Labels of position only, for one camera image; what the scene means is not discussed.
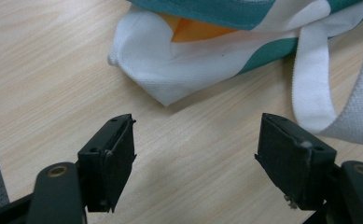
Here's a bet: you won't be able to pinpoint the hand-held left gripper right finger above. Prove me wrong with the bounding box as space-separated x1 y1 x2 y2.
254 112 338 211

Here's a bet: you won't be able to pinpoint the white tote bag coloured patches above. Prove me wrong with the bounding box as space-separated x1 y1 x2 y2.
107 0 363 146

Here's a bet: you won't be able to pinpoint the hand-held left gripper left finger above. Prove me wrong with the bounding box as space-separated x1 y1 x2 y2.
77 113 137 215

